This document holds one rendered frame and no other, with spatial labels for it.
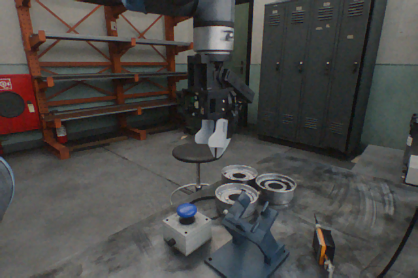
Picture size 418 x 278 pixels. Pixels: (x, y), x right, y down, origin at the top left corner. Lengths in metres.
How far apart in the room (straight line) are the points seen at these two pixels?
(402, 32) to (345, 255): 3.33
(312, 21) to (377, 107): 1.33
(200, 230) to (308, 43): 3.13
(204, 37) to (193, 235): 0.36
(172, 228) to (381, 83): 3.44
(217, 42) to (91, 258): 0.45
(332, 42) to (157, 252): 3.11
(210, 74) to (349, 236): 0.44
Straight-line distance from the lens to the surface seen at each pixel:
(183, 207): 0.51
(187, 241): 0.50
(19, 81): 3.89
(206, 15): 0.47
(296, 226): 0.61
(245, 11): 4.59
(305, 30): 3.49
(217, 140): 0.50
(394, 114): 3.75
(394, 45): 3.74
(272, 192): 0.66
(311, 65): 3.43
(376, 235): 0.66
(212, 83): 0.48
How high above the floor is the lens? 1.15
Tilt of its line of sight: 17 degrees down
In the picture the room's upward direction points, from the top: straight up
